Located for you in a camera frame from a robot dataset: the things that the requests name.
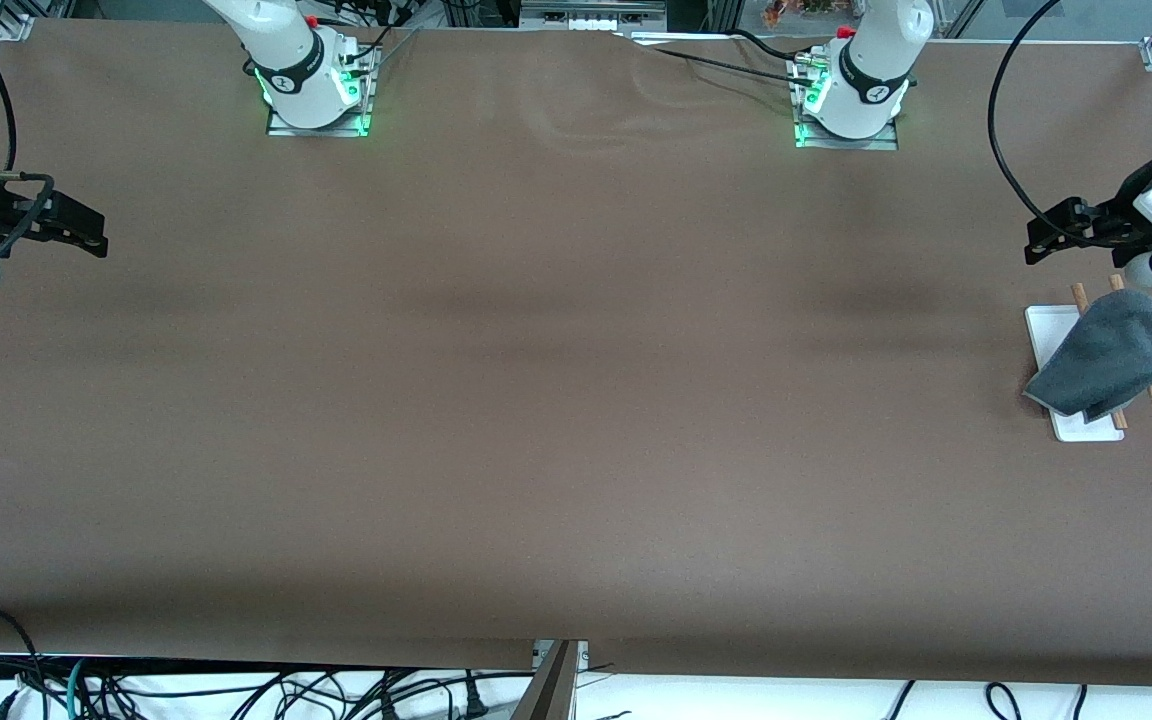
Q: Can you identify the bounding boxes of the grey and pink towel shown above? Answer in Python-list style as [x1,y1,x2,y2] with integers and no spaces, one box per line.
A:
[1023,289,1152,423]

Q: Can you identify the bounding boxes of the white rack with wooden bars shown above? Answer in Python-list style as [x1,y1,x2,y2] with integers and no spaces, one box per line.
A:
[1024,276,1152,443]

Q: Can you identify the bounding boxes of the orange background object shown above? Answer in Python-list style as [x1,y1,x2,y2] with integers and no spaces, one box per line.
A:
[761,0,837,26]

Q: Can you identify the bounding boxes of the white power strip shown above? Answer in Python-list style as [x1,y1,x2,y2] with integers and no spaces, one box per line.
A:
[521,0,667,31]

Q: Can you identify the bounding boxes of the brown table cover sheet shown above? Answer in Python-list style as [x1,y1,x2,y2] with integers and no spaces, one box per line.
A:
[0,18,1152,689]

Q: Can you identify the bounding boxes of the short black table cable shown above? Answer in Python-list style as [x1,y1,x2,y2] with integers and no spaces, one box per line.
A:
[731,28,817,63]

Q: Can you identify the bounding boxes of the long black table cable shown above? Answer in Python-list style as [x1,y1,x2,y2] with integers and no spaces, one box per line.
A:
[651,45,822,89]

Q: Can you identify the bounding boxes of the black cable with plug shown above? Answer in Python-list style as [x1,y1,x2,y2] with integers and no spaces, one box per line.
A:
[391,672,493,720]

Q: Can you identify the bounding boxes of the small metal bracket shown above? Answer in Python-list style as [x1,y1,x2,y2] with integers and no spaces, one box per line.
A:
[533,640,590,673]

